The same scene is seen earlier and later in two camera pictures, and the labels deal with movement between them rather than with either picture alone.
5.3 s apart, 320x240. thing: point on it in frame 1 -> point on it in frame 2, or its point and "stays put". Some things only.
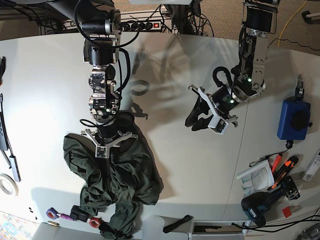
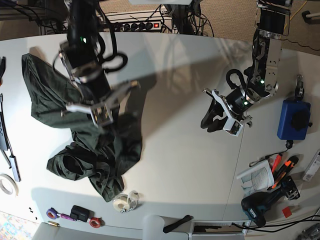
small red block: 287,212 stays put
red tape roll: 94,222 stays put
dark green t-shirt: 113,188 -> 99,153
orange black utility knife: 285,168 stays put
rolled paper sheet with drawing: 256,179 stays put
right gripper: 221,102 -> 234,104
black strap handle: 170,227 stays put
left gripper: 105,136 -> 101,100
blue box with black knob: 294,122 stays put
